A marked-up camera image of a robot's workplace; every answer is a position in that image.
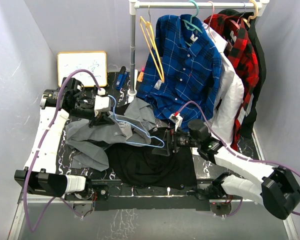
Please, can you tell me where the aluminium frame rail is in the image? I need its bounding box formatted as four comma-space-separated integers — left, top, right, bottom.
7, 129, 300, 240

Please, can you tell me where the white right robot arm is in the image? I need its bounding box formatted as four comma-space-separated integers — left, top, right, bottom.
152, 119, 300, 220

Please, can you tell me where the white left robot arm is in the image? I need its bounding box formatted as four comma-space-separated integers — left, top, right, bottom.
14, 77, 110, 200

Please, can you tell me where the orange small object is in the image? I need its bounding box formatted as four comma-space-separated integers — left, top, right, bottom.
137, 72, 144, 82

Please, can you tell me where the pink hanger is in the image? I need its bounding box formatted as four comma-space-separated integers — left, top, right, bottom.
207, 0, 216, 43

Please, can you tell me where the teal plastic hanger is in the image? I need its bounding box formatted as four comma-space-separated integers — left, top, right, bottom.
182, 0, 203, 43

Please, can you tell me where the blue stapler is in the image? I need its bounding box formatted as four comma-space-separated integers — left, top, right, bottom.
115, 66, 128, 90

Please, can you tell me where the yellow plastic hanger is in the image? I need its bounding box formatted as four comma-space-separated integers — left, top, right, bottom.
139, 16, 165, 83

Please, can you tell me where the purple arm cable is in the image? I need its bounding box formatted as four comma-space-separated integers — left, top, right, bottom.
22, 69, 103, 233
176, 100, 300, 217

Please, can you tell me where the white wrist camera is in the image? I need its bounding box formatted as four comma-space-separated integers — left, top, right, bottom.
94, 88, 111, 117
169, 112, 183, 131

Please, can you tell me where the black shirt on table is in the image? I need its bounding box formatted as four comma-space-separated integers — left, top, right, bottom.
106, 126, 198, 188

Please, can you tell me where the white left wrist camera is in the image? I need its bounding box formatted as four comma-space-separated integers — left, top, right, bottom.
94, 88, 111, 117

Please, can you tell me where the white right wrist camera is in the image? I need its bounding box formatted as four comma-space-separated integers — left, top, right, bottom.
169, 112, 183, 131

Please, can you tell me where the black hanging garment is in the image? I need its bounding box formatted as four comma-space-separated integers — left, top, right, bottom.
211, 9, 267, 142

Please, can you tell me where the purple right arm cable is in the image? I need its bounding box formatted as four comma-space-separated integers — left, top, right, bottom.
176, 100, 300, 217

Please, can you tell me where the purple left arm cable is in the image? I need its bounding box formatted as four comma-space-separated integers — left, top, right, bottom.
22, 69, 103, 233

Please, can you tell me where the red black plaid shirt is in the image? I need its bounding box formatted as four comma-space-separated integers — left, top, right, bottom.
203, 13, 259, 150

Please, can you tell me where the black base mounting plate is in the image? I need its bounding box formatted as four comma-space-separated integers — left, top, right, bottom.
65, 179, 240, 211

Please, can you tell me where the light blue wire hanger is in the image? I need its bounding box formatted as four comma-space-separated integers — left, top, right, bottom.
107, 94, 164, 148

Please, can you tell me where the yellow framed whiteboard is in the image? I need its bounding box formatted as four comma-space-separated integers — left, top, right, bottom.
57, 51, 108, 87

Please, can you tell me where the white paper price tag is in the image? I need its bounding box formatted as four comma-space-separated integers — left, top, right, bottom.
119, 122, 133, 139

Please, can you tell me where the blue plaid shirt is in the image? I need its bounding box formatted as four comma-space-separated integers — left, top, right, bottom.
137, 14, 222, 131

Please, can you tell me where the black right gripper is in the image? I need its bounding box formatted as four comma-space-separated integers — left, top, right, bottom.
152, 125, 201, 156

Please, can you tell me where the grey shirt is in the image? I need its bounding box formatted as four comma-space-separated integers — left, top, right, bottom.
65, 98, 156, 172

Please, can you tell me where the metal clothes rack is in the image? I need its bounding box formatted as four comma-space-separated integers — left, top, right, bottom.
127, 0, 270, 101

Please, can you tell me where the white shirt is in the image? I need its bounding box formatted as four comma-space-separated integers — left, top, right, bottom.
207, 27, 244, 146

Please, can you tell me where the beige wooden hanger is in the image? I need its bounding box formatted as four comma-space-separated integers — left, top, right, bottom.
241, 0, 259, 28

